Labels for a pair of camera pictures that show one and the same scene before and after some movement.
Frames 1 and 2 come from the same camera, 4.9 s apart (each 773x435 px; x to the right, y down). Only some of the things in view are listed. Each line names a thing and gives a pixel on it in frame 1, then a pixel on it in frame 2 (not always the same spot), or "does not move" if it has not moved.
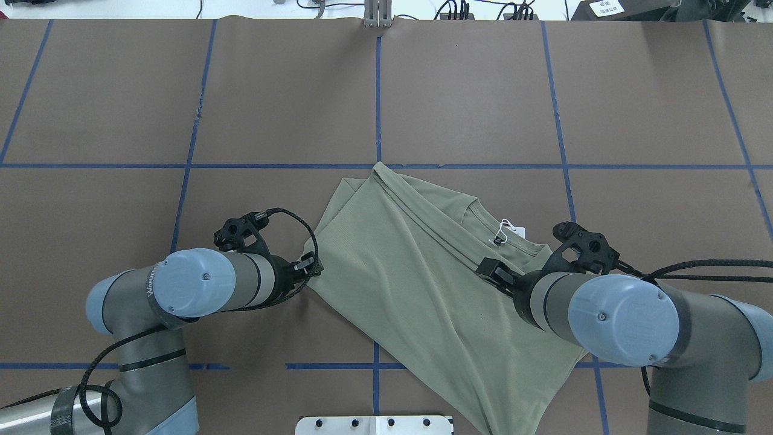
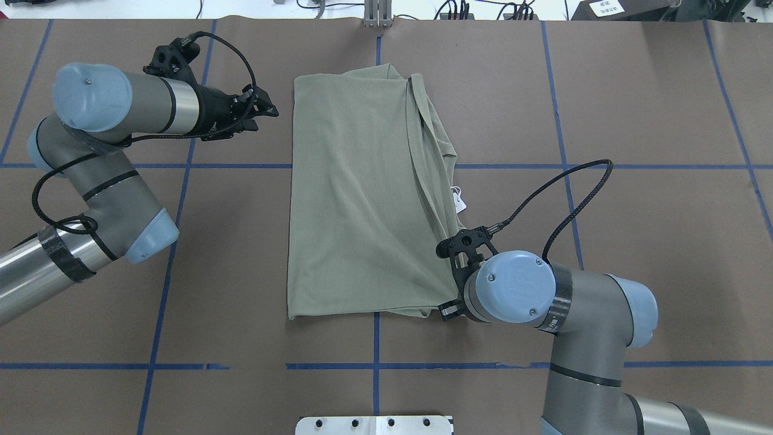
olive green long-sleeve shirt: (397, 255) -> (372, 177)
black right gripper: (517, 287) -> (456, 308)
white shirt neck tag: (520, 231) -> (459, 204)
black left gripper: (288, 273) -> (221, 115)
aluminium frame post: (377, 13) does not move
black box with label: (622, 10) does not move
